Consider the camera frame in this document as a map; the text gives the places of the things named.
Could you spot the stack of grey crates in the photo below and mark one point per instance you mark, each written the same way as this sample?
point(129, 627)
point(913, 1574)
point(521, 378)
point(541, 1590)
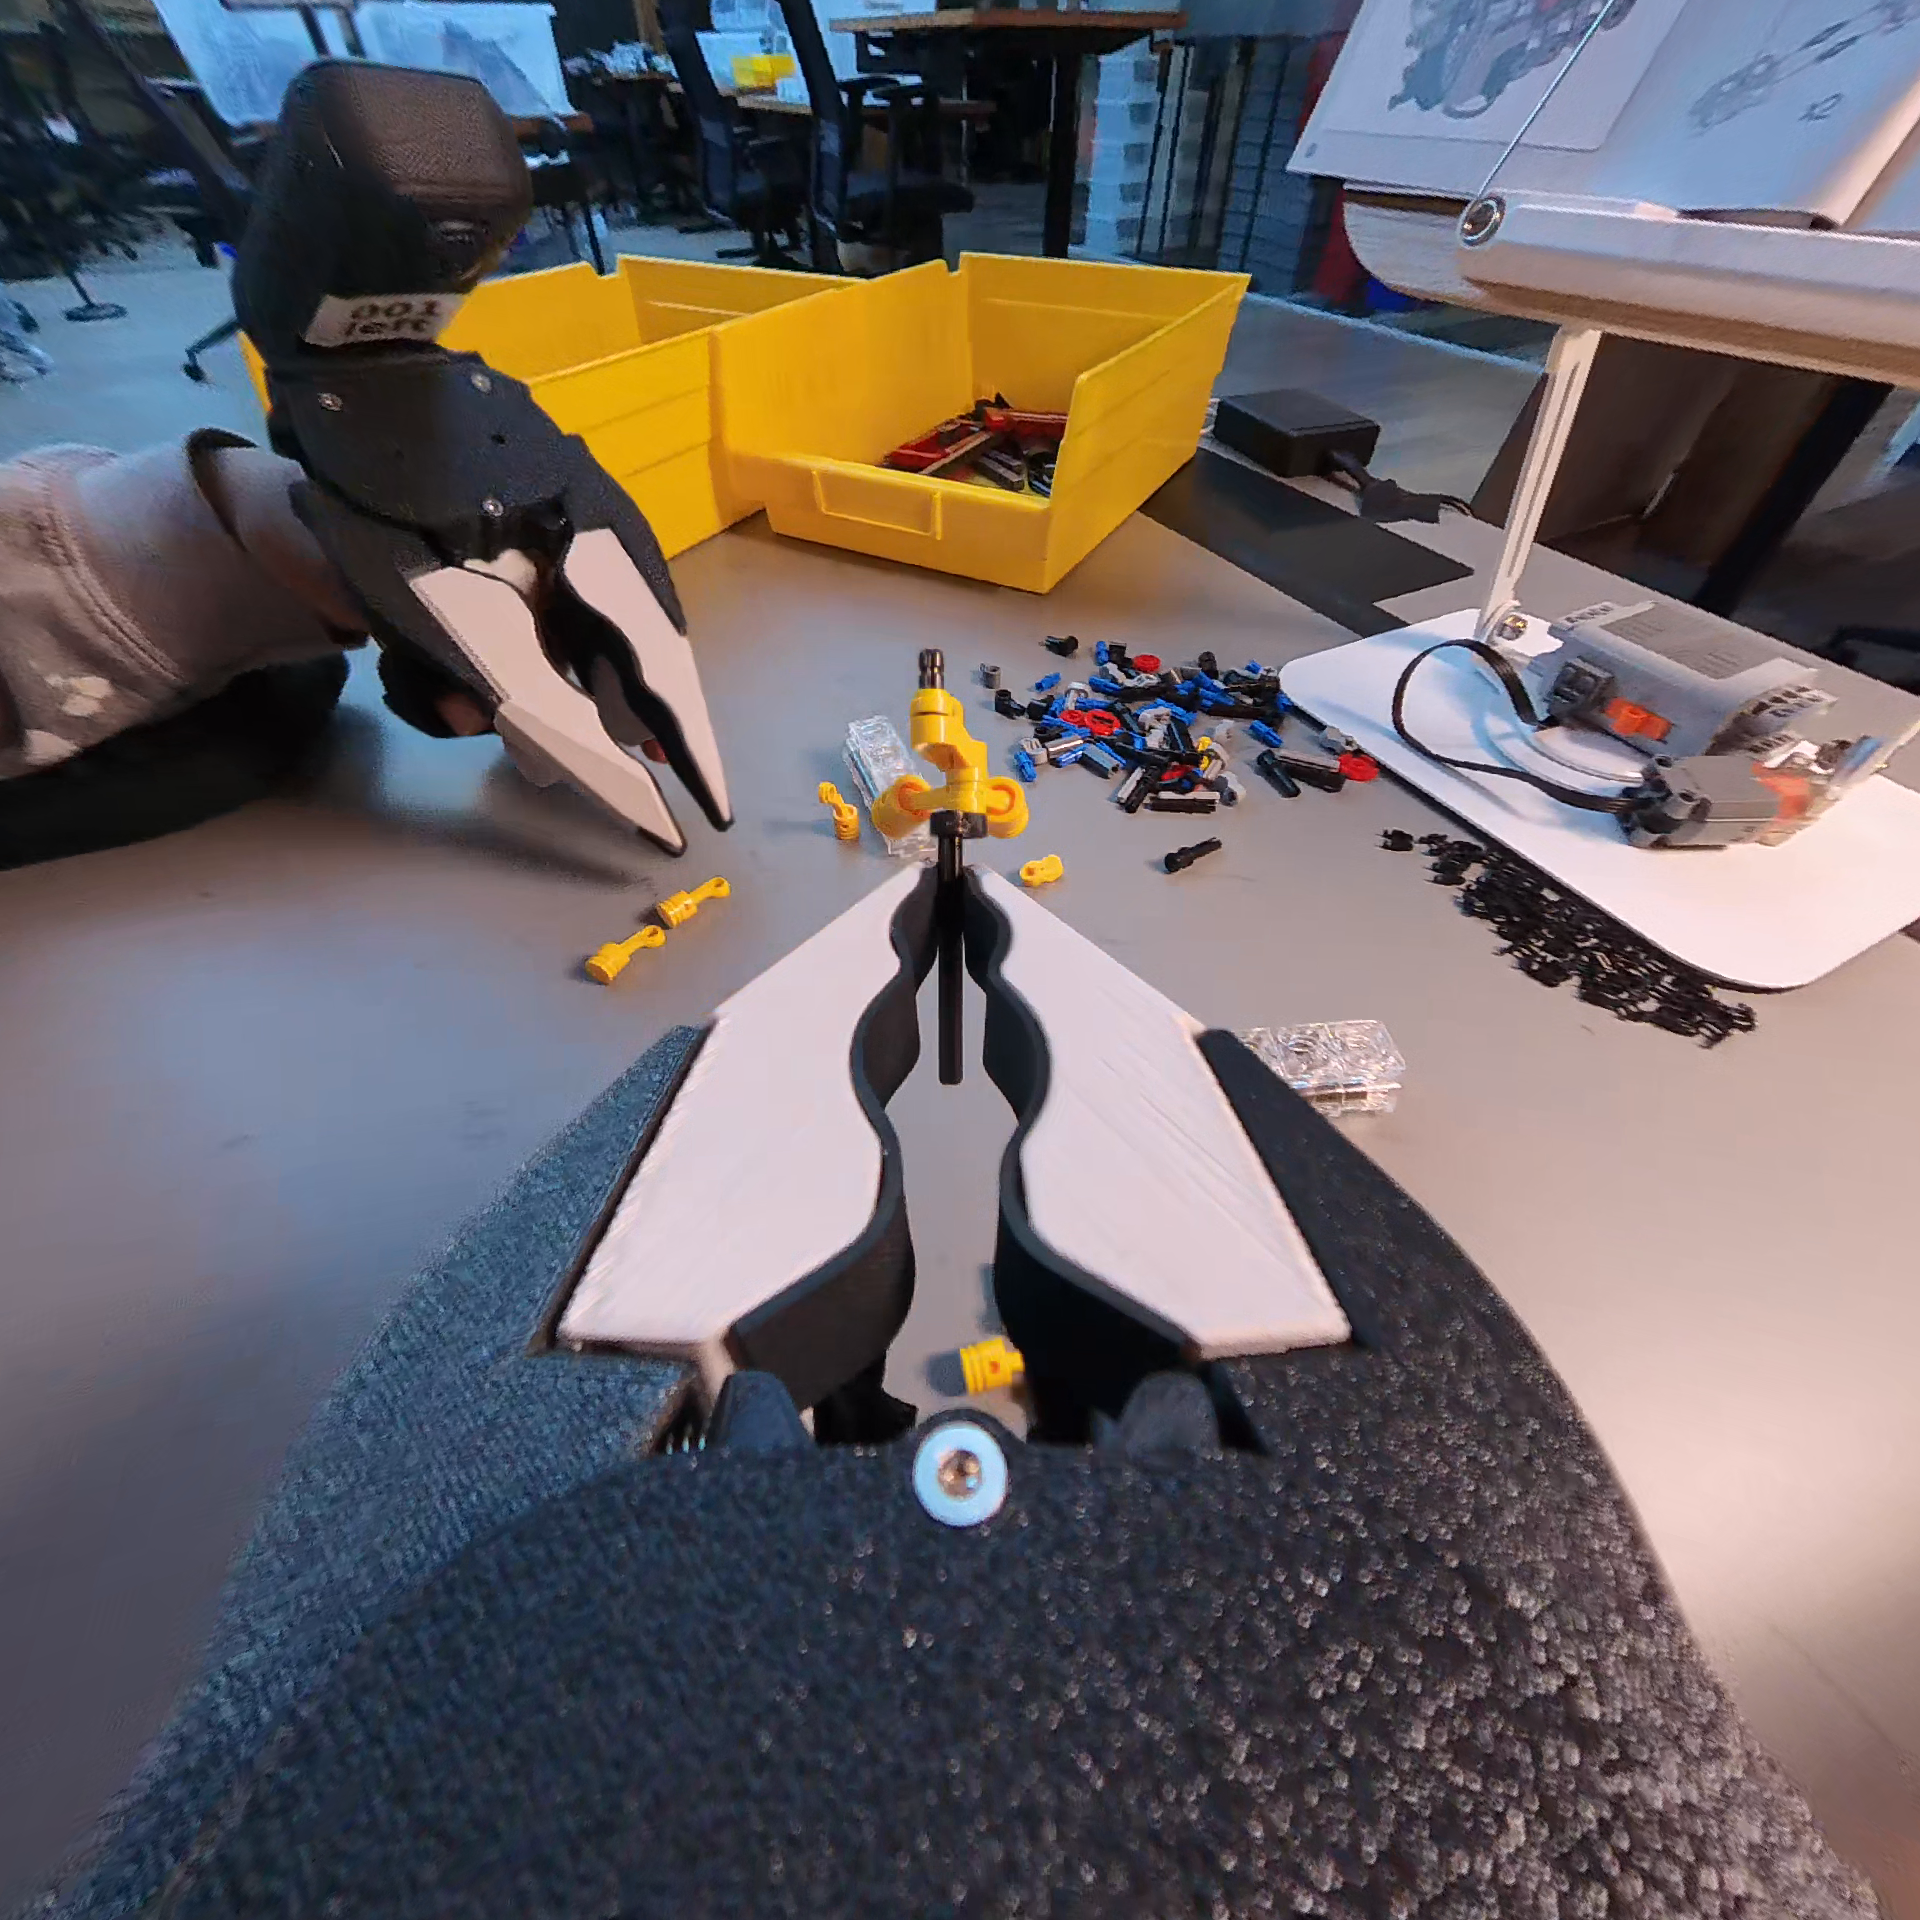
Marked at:
point(1201, 147)

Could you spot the clear cylinder block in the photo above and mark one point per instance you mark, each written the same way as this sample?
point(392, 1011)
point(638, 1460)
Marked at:
point(1338, 1058)
point(871, 750)

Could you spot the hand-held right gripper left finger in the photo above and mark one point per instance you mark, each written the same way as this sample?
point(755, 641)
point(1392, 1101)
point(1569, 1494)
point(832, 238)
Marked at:
point(737, 1181)

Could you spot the black power adapter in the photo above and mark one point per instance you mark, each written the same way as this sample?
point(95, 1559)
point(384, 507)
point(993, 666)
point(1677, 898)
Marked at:
point(1291, 429)

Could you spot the yellow toy piston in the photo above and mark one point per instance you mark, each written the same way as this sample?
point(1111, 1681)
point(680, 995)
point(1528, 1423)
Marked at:
point(610, 968)
point(680, 911)
point(847, 817)

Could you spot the black office chair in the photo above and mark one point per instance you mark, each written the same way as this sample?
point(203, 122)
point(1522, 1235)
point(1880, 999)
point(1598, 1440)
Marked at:
point(871, 147)

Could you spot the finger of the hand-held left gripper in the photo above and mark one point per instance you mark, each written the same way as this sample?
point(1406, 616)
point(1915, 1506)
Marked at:
point(484, 627)
point(663, 677)

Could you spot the grey toy motor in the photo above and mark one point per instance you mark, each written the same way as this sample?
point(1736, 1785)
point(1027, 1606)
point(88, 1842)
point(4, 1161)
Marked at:
point(1712, 811)

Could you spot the pile of black pins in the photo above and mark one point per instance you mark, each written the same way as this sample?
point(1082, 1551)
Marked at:
point(1575, 944)

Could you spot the pile of mixed small bricks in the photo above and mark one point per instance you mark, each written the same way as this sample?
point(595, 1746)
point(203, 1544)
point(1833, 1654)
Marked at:
point(1166, 737)

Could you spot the pile of red black beams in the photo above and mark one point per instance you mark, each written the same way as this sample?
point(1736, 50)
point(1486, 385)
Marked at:
point(960, 444)

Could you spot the person's left forearm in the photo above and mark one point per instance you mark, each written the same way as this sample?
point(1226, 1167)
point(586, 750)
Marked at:
point(119, 596)

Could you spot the yellow plastic bin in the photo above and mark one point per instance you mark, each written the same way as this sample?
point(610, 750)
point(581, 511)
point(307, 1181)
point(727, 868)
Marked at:
point(839, 378)
point(643, 393)

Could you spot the white book stand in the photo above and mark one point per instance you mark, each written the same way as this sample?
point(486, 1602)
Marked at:
point(1768, 929)

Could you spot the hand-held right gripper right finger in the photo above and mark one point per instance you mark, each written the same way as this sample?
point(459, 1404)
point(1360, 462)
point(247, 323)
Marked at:
point(1166, 1181)

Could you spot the wooden table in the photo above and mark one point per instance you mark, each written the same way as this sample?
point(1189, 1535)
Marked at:
point(1004, 24)

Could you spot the instruction booklet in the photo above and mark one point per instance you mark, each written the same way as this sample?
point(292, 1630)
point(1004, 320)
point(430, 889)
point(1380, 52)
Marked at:
point(1499, 107)

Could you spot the black axle with yellow pistons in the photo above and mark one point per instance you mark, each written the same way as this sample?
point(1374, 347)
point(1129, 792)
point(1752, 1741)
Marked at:
point(936, 732)
point(989, 1365)

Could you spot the black connector pin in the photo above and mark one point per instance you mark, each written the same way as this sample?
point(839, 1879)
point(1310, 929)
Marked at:
point(1196, 856)

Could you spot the grey desk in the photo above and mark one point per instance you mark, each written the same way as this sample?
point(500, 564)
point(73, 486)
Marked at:
point(376, 1123)

